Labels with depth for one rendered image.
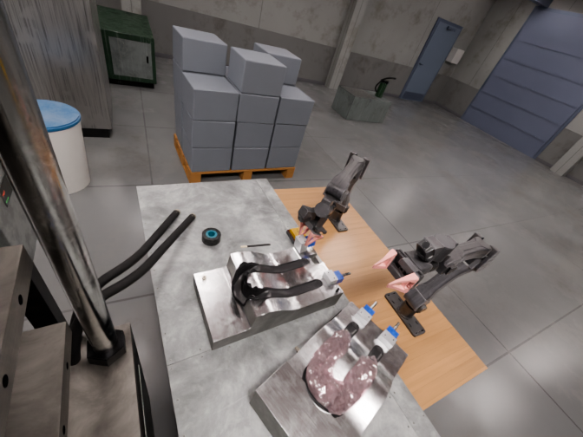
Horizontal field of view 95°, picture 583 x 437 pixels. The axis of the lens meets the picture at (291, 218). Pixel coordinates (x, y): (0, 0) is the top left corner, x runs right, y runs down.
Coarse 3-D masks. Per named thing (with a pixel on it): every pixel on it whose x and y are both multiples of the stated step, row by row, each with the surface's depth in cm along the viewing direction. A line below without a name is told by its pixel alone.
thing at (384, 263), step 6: (390, 252) 75; (384, 258) 74; (390, 258) 75; (378, 264) 74; (384, 264) 78; (390, 264) 78; (396, 264) 78; (390, 270) 78; (396, 270) 77; (396, 276) 76; (402, 276) 75
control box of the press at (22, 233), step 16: (0, 176) 53; (0, 192) 52; (0, 208) 51; (16, 208) 58; (0, 224) 50; (16, 224) 57; (0, 240) 52; (16, 240) 56; (32, 240) 64; (32, 256) 63; (32, 272) 75; (32, 288) 76; (48, 288) 85; (32, 304) 80; (48, 304) 83; (32, 320) 84; (48, 320) 87; (64, 320) 97
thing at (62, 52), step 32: (32, 0) 203; (64, 0) 209; (32, 32) 214; (64, 32) 221; (96, 32) 245; (32, 64) 226; (64, 64) 234; (96, 64) 243; (64, 96) 249; (96, 96) 259; (96, 128) 281
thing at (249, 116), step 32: (192, 32) 237; (192, 64) 233; (224, 64) 246; (256, 64) 220; (288, 64) 274; (192, 96) 217; (224, 96) 225; (256, 96) 238; (288, 96) 258; (192, 128) 231; (224, 128) 244; (256, 128) 261; (288, 128) 278; (192, 160) 251; (224, 160) 268; (256, 160) 286; (288, 160) 308
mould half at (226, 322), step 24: (312, 264) 110; (216, 288) 94; (336, 288) 104; (216, 312) 87; (240, 312) 89; (264, 312) 83; (288, 312) 91; (312, 312) 103; (216, 336) 82; (240, 336) 87
